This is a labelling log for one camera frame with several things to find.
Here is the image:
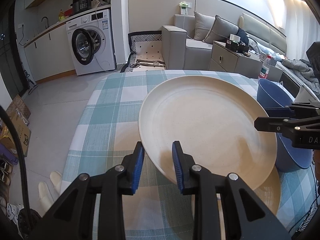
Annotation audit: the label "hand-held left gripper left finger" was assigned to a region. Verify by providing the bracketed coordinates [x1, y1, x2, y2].
[29, 141, 145, 240]

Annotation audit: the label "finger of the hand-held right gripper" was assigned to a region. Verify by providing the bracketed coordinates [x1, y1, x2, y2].
[264, 106, 297, 117]
[254, 116, 290, 133]

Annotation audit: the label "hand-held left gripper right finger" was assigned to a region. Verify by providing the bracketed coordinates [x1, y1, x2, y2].
[171, 141, 292, 240]

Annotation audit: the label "blue bowl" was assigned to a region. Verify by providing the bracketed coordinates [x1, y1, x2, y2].
[275, 130, 313, 173]
[257, 78, 297, 109]

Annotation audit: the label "cream plate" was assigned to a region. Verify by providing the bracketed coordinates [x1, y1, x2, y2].
[191, 166, 282, 230]
[138, 75, 278, 191]

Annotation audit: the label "clear water bottle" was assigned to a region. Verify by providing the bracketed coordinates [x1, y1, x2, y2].
[258, 54, 272, 79]

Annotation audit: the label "grey duvet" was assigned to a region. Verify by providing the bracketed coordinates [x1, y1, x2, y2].
[281, 42, 320, 95]

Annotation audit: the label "teal checked tablecloth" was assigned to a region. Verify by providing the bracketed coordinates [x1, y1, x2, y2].
[59, 69, 320, 240]

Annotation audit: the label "black box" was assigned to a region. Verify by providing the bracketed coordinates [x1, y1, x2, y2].
[225, 39, 250, 53]

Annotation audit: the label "white slipper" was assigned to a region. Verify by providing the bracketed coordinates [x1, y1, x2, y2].
[37, 182, 54, 213]
[49, 170, 62, 194]

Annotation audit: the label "bed with padded headboard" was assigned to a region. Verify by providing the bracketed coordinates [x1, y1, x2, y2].
[239, 12, 320, 98]

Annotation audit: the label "dark blue clothes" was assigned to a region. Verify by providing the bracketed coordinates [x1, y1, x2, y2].
[236, 28, 250, 46]

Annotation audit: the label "white curtain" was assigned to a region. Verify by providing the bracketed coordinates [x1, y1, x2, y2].
[285, 0, 320, 63]

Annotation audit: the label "grey sofa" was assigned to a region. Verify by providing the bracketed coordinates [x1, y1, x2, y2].
[161, 14, 225, 71]

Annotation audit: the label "grey pillow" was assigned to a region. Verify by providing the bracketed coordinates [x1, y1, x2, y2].
[194, 11, 217, 42]
[202, 15, 239, 43]

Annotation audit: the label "black white patterned cushion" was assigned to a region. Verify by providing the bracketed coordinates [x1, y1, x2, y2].
[120, 31, 165, 73]

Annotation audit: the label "white washing machine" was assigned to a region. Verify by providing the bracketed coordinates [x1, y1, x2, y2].
[66, 9, 117, 76]

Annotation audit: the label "cardboard box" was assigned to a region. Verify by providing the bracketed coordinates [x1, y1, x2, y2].
[0, 95, 32, 159]

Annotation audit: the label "kitchen counter with cabinets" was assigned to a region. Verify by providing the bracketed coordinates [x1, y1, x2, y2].
[24, 4, 112, 82]

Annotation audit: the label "black pressure cooker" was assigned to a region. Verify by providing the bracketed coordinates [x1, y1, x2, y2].
[70, 0, 93, 15]

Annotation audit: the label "green white wall device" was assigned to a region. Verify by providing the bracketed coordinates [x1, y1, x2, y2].
[179, 1, 192, 15]

